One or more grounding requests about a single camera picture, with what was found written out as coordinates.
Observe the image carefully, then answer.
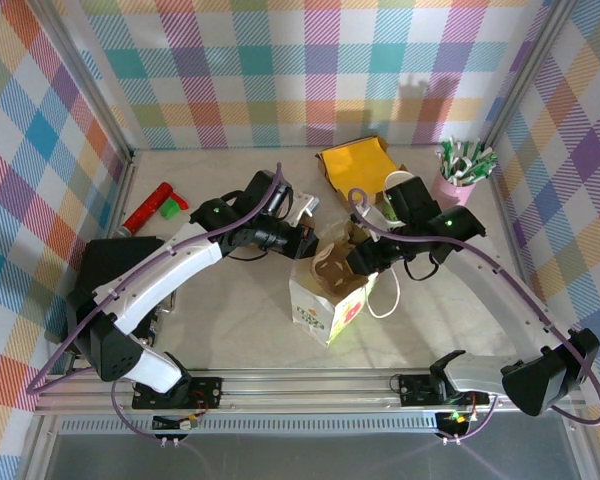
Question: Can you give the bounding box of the brown pulp cup carrier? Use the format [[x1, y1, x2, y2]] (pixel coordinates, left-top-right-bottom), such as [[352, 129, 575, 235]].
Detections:
[[312, 239, 367, 297]]

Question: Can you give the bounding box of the white paper takeout bag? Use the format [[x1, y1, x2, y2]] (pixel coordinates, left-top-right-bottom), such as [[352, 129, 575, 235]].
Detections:
[[288, 219, 402, 349]]

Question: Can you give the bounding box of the pink straw holder cup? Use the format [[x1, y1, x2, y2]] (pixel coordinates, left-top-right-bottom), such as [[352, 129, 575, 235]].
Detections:
[[431, 169, 476, 207]]

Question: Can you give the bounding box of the cardboard napkin box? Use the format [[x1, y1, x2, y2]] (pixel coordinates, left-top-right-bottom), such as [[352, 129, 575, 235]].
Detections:
[[315, 135, 409, 207]]

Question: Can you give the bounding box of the yellow paper napkin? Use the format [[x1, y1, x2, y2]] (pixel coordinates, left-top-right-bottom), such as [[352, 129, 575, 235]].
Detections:
[[319, 138, 396, 196]]

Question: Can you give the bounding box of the red glitter cylinder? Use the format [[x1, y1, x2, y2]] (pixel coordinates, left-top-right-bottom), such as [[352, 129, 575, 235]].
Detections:
[[122, 182, 174, 236]]

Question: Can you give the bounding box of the black flat panel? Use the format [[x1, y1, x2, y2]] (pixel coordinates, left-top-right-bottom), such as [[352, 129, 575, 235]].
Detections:
[[67, 237, 165, 346]]

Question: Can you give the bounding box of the small connector board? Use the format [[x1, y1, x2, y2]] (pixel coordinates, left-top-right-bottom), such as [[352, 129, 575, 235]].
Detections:
[[437, 410, 474, 434], [152, 413, 201, 432]]

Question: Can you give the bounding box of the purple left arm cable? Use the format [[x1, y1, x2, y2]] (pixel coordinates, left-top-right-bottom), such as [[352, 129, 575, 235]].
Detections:
[[27, 162, 284, 441]]

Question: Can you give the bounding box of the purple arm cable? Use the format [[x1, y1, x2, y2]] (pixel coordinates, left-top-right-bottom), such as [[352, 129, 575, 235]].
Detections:
[[348, 188, 600, 444], [27, 162, 284, 441]]

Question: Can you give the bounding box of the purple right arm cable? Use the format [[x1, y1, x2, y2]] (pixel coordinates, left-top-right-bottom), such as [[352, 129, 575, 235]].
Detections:
[[348, 188, 600, 444]]

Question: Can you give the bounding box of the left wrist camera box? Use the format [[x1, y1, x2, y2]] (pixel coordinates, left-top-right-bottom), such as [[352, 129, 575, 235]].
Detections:
[[285, 192, 320, 225]]

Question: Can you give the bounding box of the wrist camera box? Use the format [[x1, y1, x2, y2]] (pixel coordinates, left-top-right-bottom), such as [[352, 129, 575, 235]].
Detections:
[[364, 202, 389, 227], [285, 192, 320, 225]]

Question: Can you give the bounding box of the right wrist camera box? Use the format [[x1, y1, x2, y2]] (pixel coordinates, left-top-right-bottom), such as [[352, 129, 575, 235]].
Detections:
[[364, 202, 389, 227]]

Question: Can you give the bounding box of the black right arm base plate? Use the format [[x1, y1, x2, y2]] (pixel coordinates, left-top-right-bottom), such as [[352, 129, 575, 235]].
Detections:
[[398, 373, 491, 407]]

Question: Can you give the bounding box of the aluminium mounting rail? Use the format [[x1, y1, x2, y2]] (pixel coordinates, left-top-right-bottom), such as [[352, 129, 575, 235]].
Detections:
[[34, 368, 589, 416]]

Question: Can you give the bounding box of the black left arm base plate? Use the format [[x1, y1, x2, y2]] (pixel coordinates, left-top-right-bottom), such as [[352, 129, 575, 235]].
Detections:
[[132, 377, 225, 411]]

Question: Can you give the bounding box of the slotted grey cable duct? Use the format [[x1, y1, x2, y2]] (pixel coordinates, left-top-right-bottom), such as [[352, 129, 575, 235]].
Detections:
[[54, 418, 446, 436]]

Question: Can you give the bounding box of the aluminium frame post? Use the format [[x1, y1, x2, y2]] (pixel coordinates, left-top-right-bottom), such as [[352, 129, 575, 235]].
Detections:
[[479, 0, 581, 151], [39, 0, 137, 166]]

